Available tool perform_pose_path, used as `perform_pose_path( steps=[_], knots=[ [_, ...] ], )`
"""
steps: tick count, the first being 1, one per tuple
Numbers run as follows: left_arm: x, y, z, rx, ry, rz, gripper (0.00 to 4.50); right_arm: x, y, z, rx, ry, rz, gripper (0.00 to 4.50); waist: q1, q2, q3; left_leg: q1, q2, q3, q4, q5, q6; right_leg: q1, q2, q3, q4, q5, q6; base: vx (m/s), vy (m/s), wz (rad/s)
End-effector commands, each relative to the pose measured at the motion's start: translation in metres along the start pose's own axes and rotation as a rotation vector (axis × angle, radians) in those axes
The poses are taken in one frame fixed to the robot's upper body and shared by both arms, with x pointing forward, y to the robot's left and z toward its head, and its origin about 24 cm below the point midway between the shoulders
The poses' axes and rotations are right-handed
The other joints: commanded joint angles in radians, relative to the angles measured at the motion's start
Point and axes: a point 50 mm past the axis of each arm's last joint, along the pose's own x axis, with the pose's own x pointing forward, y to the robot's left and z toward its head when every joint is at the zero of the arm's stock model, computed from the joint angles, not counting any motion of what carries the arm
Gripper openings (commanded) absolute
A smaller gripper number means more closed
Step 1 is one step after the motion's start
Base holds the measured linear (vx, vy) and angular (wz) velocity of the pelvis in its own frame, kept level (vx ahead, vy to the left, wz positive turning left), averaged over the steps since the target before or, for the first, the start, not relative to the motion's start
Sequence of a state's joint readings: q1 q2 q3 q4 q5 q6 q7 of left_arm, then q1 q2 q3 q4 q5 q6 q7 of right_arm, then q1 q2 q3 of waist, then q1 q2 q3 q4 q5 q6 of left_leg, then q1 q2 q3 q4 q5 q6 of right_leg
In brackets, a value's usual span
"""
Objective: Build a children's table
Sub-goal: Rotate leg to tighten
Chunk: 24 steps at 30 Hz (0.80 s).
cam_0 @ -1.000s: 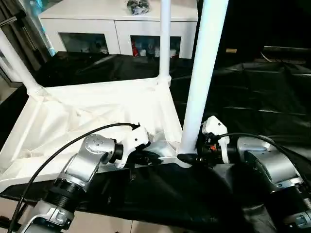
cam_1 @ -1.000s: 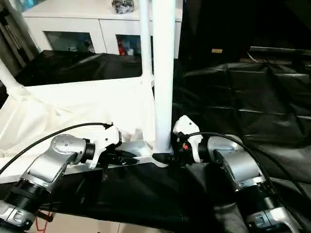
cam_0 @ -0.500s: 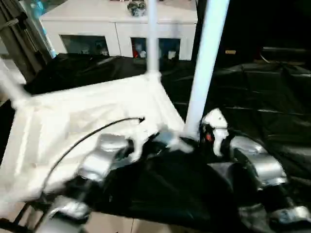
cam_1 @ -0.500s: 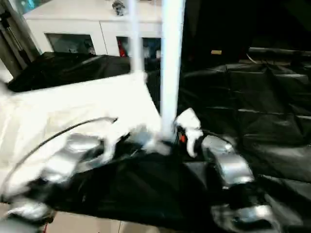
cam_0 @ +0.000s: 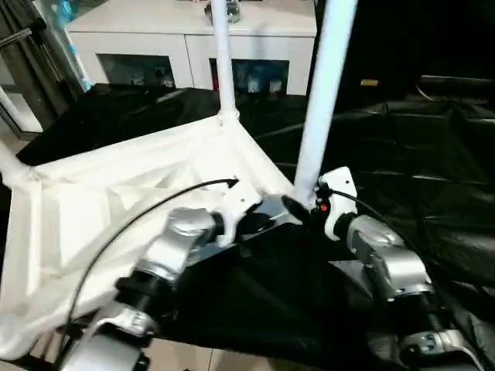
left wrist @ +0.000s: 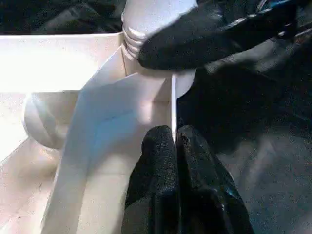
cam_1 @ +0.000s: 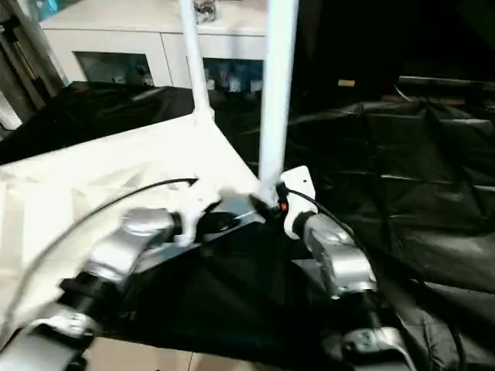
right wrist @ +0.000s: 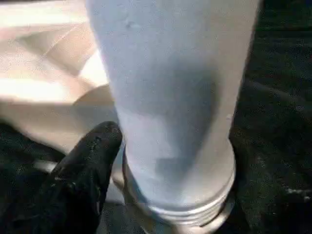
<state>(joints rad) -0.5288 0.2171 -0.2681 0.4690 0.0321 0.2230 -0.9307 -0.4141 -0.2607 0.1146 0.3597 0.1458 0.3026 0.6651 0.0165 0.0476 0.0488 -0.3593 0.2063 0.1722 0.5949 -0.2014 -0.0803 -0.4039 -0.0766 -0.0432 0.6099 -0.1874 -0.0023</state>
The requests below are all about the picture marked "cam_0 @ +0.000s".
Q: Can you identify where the white plastic table top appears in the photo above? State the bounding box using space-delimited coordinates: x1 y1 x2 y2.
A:
0 114 306 360

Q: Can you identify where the black plastic mat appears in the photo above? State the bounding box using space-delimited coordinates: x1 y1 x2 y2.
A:
0 79 495 371

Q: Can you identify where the grey flat bar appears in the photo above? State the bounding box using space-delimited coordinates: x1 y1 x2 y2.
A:
419 75 495 88

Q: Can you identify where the clear bag of dark items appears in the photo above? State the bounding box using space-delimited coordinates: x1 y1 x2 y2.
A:
203 0 244 25

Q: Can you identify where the white sideboard cabinet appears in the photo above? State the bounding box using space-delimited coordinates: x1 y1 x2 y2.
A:
65 0 322 97

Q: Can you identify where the grey brown curtain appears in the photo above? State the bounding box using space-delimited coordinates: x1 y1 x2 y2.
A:
0 0 78 117

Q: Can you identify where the white round pipe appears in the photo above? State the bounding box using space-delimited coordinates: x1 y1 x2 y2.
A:
0 87 28 128

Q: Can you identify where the grey metal pole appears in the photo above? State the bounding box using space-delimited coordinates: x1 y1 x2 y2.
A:
0 17 47 49

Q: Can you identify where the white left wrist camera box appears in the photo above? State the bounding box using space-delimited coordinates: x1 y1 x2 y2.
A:
216 177 264 248

